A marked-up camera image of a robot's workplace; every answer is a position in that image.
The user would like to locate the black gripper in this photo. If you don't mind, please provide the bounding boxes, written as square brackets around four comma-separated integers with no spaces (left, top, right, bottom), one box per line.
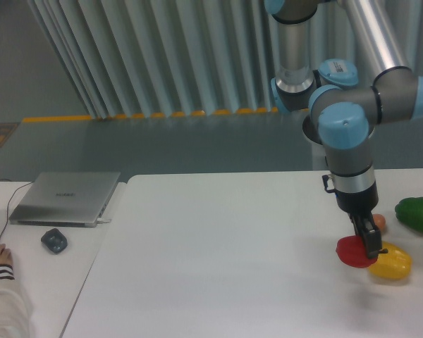
[335,183,381,258]

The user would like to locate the red bell pepper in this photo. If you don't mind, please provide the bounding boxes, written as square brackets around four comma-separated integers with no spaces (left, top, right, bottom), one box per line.
[336,235,388,268]

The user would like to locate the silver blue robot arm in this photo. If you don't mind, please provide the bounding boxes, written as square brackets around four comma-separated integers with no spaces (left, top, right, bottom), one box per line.
[264,1,423,262]

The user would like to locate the cream sleeved forearm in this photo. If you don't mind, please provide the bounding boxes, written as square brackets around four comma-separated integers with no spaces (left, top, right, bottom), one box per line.
[0,263,30,337]

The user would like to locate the brown egg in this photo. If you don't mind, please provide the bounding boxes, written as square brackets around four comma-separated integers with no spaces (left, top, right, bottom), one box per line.
[373,213,386,232]

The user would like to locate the yellow bell pepper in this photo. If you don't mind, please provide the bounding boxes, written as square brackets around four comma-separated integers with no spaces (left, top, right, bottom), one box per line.
[368,242,412,280]

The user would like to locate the green bell pepper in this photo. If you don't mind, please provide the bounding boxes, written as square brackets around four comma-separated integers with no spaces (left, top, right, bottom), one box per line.
[395,197,423,233]

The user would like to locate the silver closed laptop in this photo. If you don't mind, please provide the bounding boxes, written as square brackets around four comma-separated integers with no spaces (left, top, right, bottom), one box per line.
[8,172,121,227]

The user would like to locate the dark blue small tray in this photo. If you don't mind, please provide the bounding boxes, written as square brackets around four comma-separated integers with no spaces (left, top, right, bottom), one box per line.
[41,228,68,254]

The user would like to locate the black pedestal cable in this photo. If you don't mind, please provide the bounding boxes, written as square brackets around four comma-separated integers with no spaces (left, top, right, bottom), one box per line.
[320,173,337,194]

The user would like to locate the thin black cable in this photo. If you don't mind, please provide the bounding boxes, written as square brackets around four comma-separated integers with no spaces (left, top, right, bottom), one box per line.
[0,179,35,246]

